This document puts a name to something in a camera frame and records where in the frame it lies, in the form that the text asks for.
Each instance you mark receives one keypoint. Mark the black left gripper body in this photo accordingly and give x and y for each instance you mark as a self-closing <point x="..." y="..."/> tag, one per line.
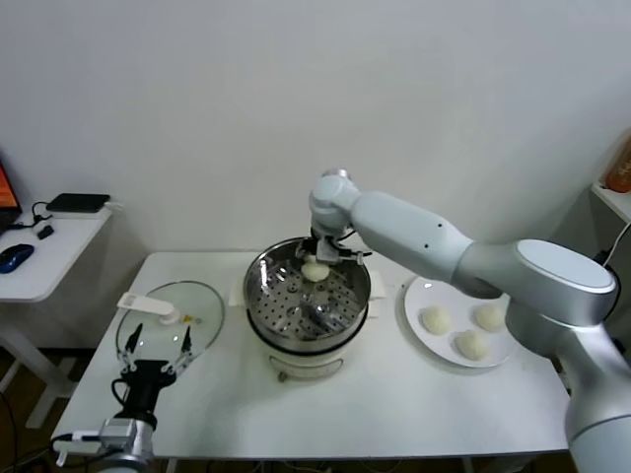
<point x="145" y="379"/>

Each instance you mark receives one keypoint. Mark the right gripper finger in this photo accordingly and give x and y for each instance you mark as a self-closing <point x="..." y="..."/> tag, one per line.
<point x="329" y="251"/>
<point x="303" y="250"/>

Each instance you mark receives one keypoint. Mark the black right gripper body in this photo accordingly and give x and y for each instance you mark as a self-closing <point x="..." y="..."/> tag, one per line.
<point x="325" y="237"/>

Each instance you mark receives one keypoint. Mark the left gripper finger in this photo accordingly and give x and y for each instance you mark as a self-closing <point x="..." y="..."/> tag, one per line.
<point x="186" y="342"/>
<point x="134" y="337"/>

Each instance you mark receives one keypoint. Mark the white steamed baozi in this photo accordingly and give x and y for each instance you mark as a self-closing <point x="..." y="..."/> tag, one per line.
<point x="471" y="343"/>
<point x="435" y="319"/>
<point x="314" y="271"/>
<point x="489" y="315"/>

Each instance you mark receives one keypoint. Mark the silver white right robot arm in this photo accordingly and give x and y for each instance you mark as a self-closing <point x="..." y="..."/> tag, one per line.
<point x="409" y="222"/>

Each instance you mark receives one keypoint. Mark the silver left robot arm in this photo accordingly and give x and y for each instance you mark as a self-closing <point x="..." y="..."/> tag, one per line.
<point x="123" y="436"/>

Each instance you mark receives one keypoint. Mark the stainless steel steamer basket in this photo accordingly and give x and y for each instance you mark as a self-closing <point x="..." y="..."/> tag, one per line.
<point x="276" y="315"/>

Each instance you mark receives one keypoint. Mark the white side desk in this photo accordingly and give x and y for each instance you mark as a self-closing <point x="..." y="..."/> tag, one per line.
<point x="59" y="266"/>

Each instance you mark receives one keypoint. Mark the white electric cooker pot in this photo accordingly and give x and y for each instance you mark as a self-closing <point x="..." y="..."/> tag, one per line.
<point x="305" y="364"/>

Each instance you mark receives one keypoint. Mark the white round plate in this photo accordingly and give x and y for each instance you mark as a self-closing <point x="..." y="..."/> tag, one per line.
<point x="424" y="340"/>

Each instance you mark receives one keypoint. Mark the small black adapter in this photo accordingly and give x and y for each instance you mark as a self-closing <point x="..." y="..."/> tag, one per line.
<point x="45" y="232"/>

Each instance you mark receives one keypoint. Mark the blue computer mouse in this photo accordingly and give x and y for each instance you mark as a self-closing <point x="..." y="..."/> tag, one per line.
<point x="16" y="257"/>

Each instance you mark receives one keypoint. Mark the black flat device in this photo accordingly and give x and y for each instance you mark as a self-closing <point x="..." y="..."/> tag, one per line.
<point x="79" y="201"/>

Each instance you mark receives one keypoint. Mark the laptop with orange screen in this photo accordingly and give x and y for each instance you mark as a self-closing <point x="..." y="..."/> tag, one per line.
<point x="7" y="187"/>

